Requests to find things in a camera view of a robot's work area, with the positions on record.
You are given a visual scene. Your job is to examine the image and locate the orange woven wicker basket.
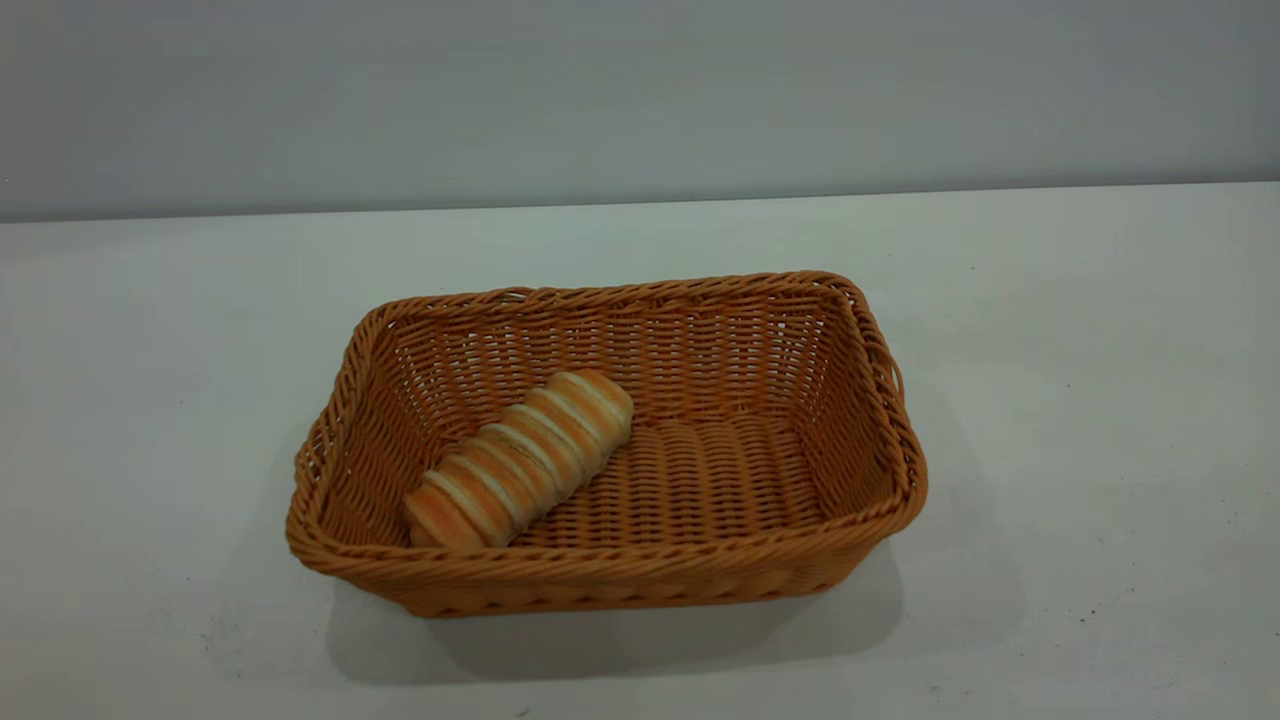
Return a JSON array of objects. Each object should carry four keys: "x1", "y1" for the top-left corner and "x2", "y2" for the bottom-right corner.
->
[{"x1": 285, "y1": 270, "x2": 929, "y2": 618}]

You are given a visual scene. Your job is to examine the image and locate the striped long bread loaf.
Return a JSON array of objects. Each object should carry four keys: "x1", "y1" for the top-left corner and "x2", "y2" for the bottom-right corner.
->
[{"x1": 403, "y1": 369, "x2": 635, "y2": 550}]

